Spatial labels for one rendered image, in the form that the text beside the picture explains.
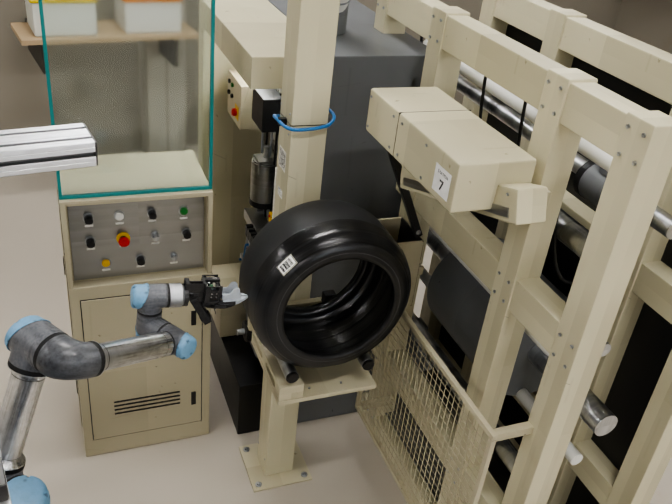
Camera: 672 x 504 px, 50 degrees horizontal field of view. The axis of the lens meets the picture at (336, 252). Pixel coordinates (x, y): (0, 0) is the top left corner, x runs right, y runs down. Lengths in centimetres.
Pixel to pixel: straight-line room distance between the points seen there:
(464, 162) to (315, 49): 66
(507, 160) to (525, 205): 14
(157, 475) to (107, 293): 89
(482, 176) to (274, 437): 166
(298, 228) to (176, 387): 127
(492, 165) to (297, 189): 78
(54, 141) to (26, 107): 467
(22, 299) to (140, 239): 172
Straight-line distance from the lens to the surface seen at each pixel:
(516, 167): 206
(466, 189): 201
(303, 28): 233
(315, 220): 230
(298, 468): 342
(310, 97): 240
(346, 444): 356
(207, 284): 230
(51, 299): 449
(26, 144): 131
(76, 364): 198
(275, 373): 257
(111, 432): 343
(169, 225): 290
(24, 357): 205
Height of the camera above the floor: 254
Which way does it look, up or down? 31 degrees down
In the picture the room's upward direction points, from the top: 7 degrees clockwise
